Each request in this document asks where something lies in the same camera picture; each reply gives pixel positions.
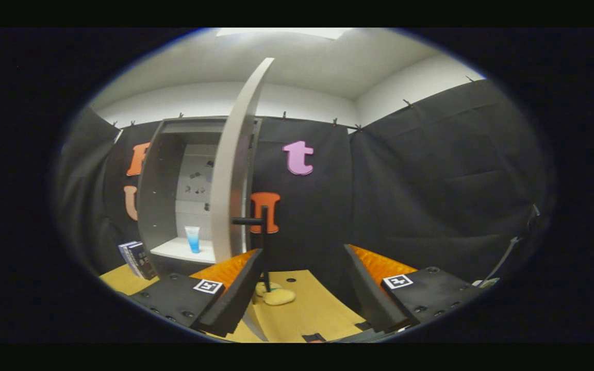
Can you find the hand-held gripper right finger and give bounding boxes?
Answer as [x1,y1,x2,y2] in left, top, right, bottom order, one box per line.
[343,244,491,334]

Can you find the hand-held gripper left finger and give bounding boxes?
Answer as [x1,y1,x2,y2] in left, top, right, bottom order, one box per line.
[122,248,266,338]

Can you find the black door handle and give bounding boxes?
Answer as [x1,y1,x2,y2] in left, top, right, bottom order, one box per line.
[232,205,272,293]

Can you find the white and blue tube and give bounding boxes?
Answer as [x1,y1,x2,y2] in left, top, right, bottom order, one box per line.
[185,226,201,254]

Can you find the white cabinet door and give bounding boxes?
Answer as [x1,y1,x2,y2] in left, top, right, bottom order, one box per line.
[210,58,275,342]

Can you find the yellow plush toy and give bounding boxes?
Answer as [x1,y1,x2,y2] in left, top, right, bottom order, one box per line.
[255,281,296,306]

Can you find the dark covered book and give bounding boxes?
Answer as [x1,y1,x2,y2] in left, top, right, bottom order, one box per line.
[127,241,157,280]

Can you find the black backdrop cloth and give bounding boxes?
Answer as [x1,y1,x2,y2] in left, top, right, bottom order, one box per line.
[57,78,553,305]

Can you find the white and blue book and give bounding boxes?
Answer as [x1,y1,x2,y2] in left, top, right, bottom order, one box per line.
[118,242,140,279]

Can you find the dark grey cabinet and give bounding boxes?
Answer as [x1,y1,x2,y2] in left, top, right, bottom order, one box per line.
[137,116,262,279]

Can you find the ceiling light panel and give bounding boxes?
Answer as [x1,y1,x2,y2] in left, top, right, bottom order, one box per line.
[216,28,352,41]

